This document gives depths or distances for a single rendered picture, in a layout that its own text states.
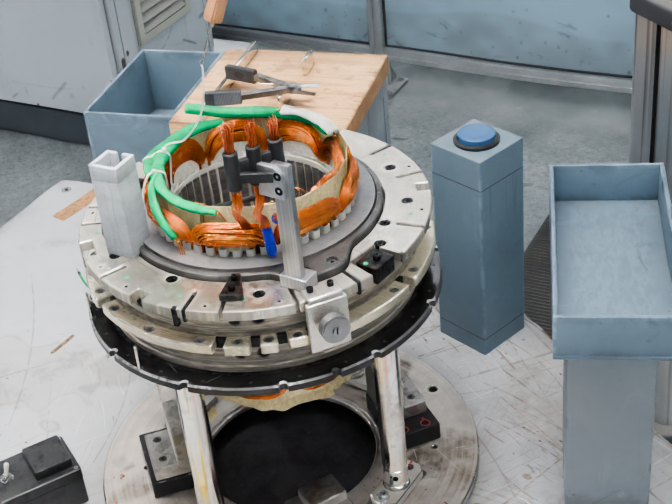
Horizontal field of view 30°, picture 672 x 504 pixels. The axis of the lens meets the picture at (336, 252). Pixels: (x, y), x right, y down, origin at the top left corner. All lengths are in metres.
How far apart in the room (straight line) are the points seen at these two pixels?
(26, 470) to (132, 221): 0.35
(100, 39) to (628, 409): 2.51
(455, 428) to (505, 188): 0.26
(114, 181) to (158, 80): 0.53
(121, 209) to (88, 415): 0.42
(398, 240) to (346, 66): 0.42
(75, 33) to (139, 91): 1.98
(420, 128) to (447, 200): 2.21
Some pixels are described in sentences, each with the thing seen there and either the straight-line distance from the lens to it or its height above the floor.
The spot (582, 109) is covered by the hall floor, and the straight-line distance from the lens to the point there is 3.65.
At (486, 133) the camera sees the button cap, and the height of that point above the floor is 1.04.
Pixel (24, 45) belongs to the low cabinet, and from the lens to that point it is 3.68.
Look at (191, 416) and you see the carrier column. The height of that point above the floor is 0.96.
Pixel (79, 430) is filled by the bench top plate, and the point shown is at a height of 0.78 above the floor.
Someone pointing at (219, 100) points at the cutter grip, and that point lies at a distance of 1.36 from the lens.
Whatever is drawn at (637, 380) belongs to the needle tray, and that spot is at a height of 0.94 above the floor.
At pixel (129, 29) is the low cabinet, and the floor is 0.35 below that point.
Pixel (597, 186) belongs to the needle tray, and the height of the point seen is 1.04.
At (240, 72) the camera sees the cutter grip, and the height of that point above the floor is 1.09.
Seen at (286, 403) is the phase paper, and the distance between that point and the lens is 1.17.
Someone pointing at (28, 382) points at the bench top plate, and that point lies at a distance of 1.52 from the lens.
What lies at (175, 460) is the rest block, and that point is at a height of 0.84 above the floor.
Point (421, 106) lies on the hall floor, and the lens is 3.69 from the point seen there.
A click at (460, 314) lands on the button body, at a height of 0.82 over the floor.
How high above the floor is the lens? 1.68
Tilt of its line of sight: 33 degrees down
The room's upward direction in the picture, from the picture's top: 6 degrees counter-clockwise
